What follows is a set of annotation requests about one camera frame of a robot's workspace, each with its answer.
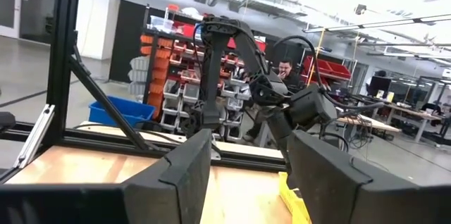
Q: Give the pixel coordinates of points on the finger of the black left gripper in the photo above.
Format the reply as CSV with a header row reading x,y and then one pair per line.
x,y
283,153

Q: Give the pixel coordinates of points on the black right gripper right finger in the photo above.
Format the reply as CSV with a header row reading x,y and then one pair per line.
x,y
352,196

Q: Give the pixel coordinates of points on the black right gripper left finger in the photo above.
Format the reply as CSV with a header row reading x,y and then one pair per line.
x,y
176,188

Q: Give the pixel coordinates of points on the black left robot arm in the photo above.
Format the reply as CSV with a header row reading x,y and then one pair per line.
x,y
215,76

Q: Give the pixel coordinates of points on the person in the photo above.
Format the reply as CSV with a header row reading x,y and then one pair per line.
x,y
287,70

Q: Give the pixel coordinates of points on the yellow plastic basket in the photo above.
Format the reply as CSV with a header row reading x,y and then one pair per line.
x,y
294,204

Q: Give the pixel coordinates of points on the red bin rack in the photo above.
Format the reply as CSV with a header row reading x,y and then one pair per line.
x,y
327,69

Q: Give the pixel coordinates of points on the wooden background table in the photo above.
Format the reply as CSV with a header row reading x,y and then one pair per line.
x,y
370,122

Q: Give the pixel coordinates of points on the blue plastic floor bin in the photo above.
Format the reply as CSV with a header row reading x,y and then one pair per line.
x,y
116,109

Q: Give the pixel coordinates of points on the long background desk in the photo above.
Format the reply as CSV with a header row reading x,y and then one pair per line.
x,y
415,111

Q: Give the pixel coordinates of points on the dark monitor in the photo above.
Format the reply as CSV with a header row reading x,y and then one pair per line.
x,y
378,86

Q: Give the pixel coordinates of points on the stacked white bins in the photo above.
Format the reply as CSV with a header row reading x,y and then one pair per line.
x,y
139,72

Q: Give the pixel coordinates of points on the parts rack with orange bins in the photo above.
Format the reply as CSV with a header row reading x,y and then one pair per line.
x,y
165,58

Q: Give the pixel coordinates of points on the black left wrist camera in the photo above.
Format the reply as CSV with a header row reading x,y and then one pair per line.
x,y
310,107

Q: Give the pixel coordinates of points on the silver metal bracket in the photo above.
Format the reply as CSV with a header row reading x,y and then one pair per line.
x,y
35,136

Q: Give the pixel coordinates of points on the black wall panel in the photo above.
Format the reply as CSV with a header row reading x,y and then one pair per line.
x,y
125,41

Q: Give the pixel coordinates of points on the black aluminium station frame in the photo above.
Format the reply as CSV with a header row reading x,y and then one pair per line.
x,y
63,41

